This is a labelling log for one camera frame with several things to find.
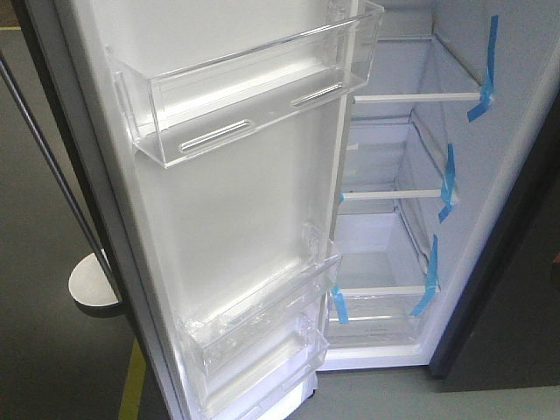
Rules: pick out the glass fridge shelf middle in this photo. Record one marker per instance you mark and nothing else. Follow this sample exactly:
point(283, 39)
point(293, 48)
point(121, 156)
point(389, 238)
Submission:
point(396, 160)

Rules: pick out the open fridge door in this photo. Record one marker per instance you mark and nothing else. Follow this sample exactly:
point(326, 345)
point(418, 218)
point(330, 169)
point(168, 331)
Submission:
point(191, 240)

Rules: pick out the white fridge interior body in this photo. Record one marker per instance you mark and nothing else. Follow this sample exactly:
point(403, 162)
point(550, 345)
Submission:
point(442, 137)

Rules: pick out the clear door bin middle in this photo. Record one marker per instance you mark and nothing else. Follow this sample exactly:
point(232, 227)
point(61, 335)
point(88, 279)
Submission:
point(301, 288)

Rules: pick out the metal stanchion post with base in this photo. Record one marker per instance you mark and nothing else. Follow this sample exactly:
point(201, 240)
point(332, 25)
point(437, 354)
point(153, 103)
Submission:
point(52, 244)

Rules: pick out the glass fridge shelf lower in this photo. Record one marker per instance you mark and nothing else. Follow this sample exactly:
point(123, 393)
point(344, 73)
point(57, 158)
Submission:
point(378, 256)

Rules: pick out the clear door bin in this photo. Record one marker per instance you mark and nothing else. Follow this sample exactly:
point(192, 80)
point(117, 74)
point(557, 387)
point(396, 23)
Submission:
point(301, 288)
point(245, 373)
point(184, 113)

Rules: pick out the clear door bin lower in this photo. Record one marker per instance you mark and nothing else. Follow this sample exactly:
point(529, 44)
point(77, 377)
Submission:
point(245, 373)

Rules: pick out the clear crisper drawer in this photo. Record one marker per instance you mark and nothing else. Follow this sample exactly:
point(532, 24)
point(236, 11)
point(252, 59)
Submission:
point(377, 321)

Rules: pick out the yellow floor tape line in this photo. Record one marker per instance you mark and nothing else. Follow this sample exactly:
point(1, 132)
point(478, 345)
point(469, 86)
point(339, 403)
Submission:
point(134, 384)

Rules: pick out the clear door bin upper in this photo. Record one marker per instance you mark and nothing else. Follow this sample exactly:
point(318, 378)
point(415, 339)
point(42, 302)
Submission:
point(184, 113)

